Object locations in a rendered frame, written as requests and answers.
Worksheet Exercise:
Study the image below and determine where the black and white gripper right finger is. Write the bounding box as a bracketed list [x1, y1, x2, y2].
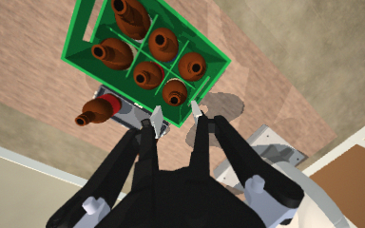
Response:
[182, 101, 304, 228]

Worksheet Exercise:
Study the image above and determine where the green box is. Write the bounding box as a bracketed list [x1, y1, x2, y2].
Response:
[61, 0, 219, 120]

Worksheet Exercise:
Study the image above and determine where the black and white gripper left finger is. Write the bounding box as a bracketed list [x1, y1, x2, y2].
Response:
[46, 105, 163, 228]

